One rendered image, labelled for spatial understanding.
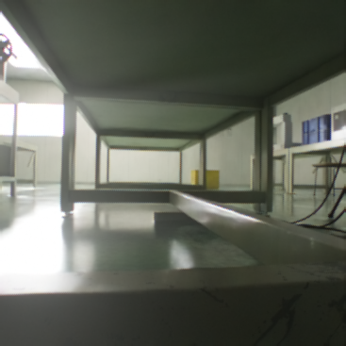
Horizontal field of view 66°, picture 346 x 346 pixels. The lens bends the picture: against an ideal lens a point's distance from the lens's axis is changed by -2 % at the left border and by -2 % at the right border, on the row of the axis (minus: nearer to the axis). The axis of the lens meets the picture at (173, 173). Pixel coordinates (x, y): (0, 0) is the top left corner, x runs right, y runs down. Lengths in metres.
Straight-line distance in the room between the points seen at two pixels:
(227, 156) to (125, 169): 3.00
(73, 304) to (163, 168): 7.52
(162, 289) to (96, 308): 0.04
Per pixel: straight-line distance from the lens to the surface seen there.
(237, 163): 8.27
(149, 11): 0.94
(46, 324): 0.20
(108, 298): 0.19
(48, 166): 7.93
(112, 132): 2.99
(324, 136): 4.45
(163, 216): 1.41
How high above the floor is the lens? 0.22
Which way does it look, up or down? 1 degrees up
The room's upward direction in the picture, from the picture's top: 1 degrees clockwise
